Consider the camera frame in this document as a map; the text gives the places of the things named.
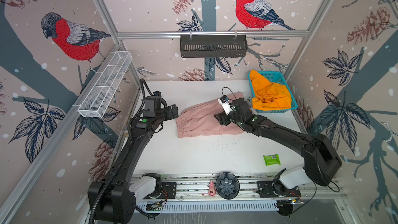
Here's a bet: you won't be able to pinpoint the teal plastic basket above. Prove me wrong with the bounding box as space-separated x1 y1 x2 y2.
248 71 297 113

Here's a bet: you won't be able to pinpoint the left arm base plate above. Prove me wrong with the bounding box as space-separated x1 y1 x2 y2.
145 182 177 200

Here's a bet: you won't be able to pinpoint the pink shorts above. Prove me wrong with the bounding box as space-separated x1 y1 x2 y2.
176 99 244 138

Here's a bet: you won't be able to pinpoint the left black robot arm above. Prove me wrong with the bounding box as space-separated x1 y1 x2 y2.
88 78 178 224

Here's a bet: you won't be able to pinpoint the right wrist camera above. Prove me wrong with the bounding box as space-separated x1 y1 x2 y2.
218 95 233 115

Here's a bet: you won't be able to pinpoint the green wipes packet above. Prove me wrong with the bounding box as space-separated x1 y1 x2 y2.
263 154 281 166

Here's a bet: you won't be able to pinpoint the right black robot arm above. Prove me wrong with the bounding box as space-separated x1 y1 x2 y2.
215 95 342 197

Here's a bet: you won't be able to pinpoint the orange shorts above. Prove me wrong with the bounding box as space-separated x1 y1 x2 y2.
249 70 292 111

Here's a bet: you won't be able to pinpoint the black hanging shelf basket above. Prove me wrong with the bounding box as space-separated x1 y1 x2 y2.
180 35 248 58

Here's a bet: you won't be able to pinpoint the white wire mesh basket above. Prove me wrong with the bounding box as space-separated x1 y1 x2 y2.
78 51 132 118

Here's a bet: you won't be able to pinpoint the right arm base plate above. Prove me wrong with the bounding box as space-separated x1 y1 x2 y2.
256 181 301 198

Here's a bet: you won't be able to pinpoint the small pink toy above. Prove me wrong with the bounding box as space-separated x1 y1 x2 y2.
208 180 217 197

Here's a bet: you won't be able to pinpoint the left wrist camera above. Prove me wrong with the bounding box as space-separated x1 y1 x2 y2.
144 91 167 112

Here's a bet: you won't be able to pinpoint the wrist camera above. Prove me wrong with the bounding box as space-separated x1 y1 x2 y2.
218 95 233 115
144 91 167 112

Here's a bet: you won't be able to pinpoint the horizontal aluminium frame bar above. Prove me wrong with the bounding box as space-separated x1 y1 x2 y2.
117 30 309 40

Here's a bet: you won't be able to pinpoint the black round flower-shaped bowl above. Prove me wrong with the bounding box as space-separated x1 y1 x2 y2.
215 172 240 200

